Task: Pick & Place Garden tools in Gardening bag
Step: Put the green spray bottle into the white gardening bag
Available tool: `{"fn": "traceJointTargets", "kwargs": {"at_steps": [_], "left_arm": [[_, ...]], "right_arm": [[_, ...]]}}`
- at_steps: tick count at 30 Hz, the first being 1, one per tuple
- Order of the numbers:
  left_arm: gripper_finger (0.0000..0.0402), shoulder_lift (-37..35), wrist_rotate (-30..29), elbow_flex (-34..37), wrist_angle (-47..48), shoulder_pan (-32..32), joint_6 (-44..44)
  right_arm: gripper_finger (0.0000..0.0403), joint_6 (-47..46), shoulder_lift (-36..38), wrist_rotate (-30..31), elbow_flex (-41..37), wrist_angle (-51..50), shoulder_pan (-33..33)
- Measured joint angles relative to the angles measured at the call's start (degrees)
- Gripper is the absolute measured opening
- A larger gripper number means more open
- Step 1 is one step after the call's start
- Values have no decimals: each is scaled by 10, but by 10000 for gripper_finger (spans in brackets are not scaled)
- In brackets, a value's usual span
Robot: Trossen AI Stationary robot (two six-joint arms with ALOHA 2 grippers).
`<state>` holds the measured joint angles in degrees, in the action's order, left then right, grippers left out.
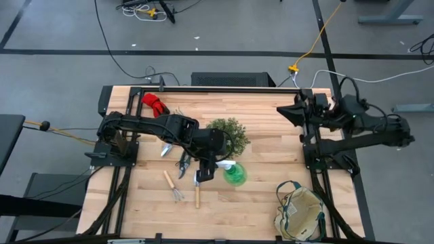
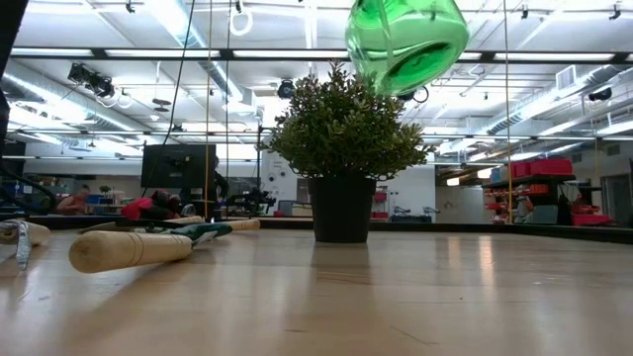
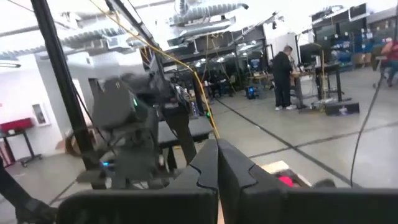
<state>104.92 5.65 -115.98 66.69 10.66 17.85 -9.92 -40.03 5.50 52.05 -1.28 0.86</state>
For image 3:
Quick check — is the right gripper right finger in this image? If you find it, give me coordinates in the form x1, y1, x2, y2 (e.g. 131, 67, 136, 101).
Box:
217, 139, 398, 224

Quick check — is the storage shelving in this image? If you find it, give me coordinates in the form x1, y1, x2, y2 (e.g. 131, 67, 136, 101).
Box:
310, 2, 398, 68

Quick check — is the black aluminium table frame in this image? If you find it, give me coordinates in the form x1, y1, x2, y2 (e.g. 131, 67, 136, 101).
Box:
30, 0, 169, 191

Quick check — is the white wall cabinet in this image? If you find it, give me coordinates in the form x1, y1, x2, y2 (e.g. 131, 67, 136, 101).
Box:
31, 102, 51, 127

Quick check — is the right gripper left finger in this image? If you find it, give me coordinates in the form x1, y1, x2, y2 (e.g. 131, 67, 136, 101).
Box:
57, 139, 219, 224

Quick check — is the person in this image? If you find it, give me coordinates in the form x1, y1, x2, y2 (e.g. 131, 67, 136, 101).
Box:
271, 45, 299, 111
379, 39, 398, 88

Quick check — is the yellow power cable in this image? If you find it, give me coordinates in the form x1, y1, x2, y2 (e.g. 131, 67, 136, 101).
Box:
88, 0, 221, 140

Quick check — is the black curved bracket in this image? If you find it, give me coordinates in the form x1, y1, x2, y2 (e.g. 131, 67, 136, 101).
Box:
312, 178, 337, 189

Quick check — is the wooden workbench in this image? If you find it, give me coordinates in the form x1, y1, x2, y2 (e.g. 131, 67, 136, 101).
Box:
248, 63, 343, 108

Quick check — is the red top cart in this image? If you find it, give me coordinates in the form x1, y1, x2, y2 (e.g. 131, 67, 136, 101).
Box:
0, 117, 44, 168

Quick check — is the black floor box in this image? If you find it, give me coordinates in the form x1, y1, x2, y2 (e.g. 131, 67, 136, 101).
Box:
324, 100, 361, 117

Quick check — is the red black gardening glove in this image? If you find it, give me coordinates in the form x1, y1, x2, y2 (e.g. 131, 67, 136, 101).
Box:
277, 175, 295, 188

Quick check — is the black power cable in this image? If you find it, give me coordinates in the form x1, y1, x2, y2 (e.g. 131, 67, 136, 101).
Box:
349, 73, 388, 188

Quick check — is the silver ventilation duct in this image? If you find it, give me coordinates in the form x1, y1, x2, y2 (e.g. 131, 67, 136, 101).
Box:
169, 1, 249, 26

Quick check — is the black floor computer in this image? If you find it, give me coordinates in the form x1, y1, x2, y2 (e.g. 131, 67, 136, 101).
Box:
244, 85, 259, 100

